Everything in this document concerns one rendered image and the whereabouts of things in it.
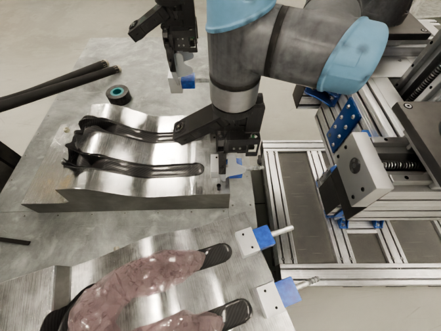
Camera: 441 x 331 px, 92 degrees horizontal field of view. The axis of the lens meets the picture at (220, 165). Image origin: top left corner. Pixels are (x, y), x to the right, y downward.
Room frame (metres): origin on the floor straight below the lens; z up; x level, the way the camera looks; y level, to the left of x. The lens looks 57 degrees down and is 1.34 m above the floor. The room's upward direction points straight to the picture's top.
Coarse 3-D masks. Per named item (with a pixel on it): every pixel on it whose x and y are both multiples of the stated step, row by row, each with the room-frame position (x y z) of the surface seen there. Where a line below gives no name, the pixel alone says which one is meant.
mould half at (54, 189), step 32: (160, 128) 0.42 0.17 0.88; (64, 160) 0.32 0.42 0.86; (128, 160) 0.29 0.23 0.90; (160, 160) 0.30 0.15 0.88; (192, 160) 0.30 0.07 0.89; (32, 192) 0.23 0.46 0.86; (64, 192) 0.20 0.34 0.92; (96, 192) 0.20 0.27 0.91; (128, 192) 0.21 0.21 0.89; (160, 192) 0.21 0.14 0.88; (192, 192) 0.21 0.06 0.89; (224, 192) 0.21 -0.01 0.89
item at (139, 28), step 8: (152, 8) 0.58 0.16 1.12; (160, 8) 0.54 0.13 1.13; (144, 16) 0.56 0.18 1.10; (152, 16) 0.54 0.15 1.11; (160, 16) 0.54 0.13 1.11; (168, 16) 0.54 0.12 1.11; (136, 24) 0.55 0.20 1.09; (144, 24) 0.54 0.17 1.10; (152, 24) 0.54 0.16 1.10; (128, 32) 0.54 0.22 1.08; (136, 32) 0.54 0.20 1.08; (144, 32) 0.54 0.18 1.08; (136, 40) 0.54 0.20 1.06
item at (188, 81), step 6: (192, 72) 0.59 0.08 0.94; (168, 78) 0.54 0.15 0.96; (180, 78) 0.55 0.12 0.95; (186, 78) 0.56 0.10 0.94; (192, 78) 0.56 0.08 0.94; (198, 78) 0.57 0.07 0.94; (204, 78) 0.57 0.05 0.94; (174, 84) 0.54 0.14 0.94; (180, 84) 0.54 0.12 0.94; (186, 84) 0.54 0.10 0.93; (192, 84) 0.54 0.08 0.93; (174, 90) 0.54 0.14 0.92; (180, 90) 0.54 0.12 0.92
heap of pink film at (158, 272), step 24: (144, 264) 0.05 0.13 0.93; (168, 264) 0.06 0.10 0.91; (192, 264) 0.06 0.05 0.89; (96, 288) 0.02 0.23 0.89; (120, 288) 0.02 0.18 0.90; (144, 288) 0.02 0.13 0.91; (168, 288) 0.02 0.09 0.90; (72, 312) -0.02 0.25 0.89; (96, 312) -0.02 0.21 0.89; (120, 312) -0.02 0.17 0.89
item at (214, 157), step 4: (212, 156) 0.29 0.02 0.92; (216, 156) 0.29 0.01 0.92; (212, 160) 0.28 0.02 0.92; (216, 160) 0.28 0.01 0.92; (236, 160) 0.29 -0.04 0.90; (240, 160) 0.29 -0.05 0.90; (212, 164) 0.27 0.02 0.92; (216, 164) 0.27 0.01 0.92; (240, 164) 0.28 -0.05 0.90; (212, 168) 0.26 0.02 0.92; (216, 168) 0.26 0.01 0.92; (248, 168) 0.27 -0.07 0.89; (252, 168) 0.27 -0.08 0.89; (256, 168) 0.28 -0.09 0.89; (260, 168) 0.27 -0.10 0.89; (212, 172) 0.25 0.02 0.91; (216, 172) 0.25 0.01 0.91; (212, 176) 0.25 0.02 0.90; (216, 176) 0.25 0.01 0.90; (232, 176) 0.26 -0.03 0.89; (236, 176) 0.26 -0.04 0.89; (240, 176) 0.26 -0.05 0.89
